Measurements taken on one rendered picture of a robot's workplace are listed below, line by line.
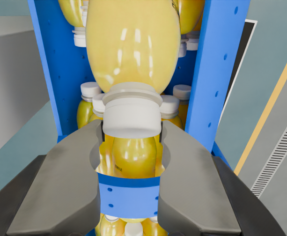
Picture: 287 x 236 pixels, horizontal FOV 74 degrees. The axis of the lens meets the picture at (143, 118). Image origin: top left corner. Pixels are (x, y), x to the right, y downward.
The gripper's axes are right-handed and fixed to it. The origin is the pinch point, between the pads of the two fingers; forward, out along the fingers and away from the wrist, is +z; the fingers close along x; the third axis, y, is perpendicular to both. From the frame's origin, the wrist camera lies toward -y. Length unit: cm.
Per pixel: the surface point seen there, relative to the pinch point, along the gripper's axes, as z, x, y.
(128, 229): 13.4, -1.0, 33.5
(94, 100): 16.7, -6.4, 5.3
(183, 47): 16.1, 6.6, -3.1
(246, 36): 114, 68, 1
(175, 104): 16.0, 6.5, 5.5
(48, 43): 19.5, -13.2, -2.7
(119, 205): 6.2, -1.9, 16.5
